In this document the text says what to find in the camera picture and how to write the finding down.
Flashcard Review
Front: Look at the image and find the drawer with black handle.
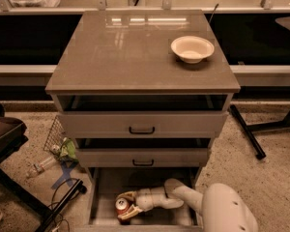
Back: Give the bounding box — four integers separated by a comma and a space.
75, 148, 209, 167
58, 111, 227, 138

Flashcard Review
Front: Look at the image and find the black table leg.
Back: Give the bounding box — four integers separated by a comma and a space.
229, 105, 290, 160
0, 168, 87, 232

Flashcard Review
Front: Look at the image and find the open bottom drawer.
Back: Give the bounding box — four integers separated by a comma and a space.
74, 167, 203, 232

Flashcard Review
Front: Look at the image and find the top drawer with black handle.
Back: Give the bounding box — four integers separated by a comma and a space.
58, 111, 227, 138

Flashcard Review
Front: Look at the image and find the white paper bowl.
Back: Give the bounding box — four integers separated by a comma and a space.
171, 36, 215, 64

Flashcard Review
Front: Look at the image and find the dark chair seat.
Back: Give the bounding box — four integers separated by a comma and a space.
0, 103, 28, 163

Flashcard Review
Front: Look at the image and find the black table leg left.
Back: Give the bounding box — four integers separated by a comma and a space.
0, 168, 87, 232

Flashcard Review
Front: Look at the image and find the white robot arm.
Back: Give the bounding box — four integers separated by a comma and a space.
115, 178, 258, 232

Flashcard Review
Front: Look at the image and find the black cable on floor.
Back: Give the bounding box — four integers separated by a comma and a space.
47, 177, 82, 232

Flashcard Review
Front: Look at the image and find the green chip bag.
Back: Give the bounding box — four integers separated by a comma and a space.
59, 137, 78, 162

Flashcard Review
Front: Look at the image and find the grey drawer cabinet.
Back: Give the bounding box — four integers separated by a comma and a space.
44, 9, 242, 232

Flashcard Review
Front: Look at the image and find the red coke can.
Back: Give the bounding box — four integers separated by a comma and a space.
115, 198, 131, 224

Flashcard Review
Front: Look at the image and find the middle drawer with black handle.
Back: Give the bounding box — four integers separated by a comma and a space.
75, 148, 209, 167

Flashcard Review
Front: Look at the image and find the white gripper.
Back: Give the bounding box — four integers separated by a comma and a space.
117, 188, 154, 220

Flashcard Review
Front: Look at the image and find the black table leg right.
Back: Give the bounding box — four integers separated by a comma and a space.
229, 105, 290, 160

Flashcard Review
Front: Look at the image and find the clear plastic bottle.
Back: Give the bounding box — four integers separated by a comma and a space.
26, 157, 57, 178

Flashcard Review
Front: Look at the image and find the wire mesh basket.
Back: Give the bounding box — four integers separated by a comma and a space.
43, 117, 65, 152

